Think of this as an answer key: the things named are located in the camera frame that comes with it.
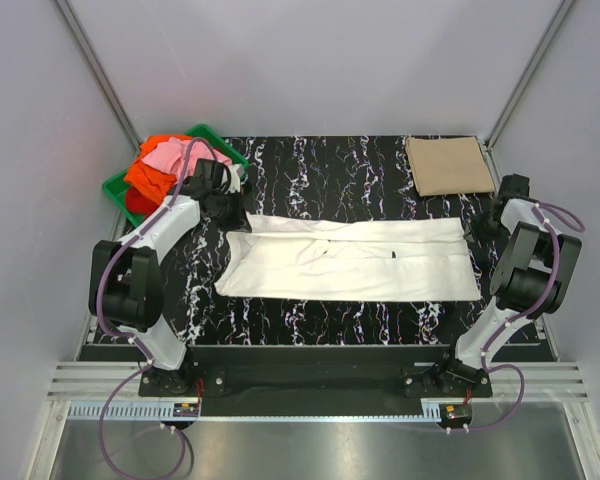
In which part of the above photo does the white printed t shirt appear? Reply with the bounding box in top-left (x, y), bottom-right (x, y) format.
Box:
top-left (215, 215), bottom-right (481, 302)

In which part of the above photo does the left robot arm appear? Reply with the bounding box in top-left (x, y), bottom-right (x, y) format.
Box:
top-left (89, 159), bottom-right (251, 396)

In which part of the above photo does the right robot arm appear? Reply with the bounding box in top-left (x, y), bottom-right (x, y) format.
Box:
top-left (433, 174), bottom-right (585, 397)

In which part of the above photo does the folded beige t shirt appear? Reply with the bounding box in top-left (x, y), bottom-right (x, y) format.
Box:
top-left (406, 137), bottom-right (495, 197)

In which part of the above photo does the orange t shirt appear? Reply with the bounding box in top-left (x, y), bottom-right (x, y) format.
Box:
top-left (124, 134), bottom-right (191, 207)

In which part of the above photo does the pink t shirt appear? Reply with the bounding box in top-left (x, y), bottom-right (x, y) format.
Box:
top-left (141, 137), bottom-right (231, 180)

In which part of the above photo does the red t shirt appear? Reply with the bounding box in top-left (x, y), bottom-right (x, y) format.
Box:
top-left (125, 187), bottom-right (158, 215)

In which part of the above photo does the green plastic bin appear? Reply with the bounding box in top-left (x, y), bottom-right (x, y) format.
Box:
top-left (102, 124), bottom-right (248, 227)

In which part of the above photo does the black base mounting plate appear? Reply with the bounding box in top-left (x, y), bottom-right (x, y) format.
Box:
top-left (139, 346), bottom-right (493, 420)

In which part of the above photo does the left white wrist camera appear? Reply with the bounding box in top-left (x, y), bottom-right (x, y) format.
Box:
top-left (225, 163), bottom-right (247, 193)

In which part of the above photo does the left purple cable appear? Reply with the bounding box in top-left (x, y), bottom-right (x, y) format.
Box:
top-left (93, 137), bottom-right (221, 479)

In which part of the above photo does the purple cable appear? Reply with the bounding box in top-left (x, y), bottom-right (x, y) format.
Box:
top-left (93, 137), bottom-right (221, 479)
top-left (472, 202), bottom-right (587, 434)

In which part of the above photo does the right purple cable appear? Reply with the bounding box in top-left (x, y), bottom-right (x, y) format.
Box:
top-left (472, 202), bottom-right (587, 434)

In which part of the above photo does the slotted cable duct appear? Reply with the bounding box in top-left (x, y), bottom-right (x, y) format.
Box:
top-left (68, 401), bottom-right (201, 422)

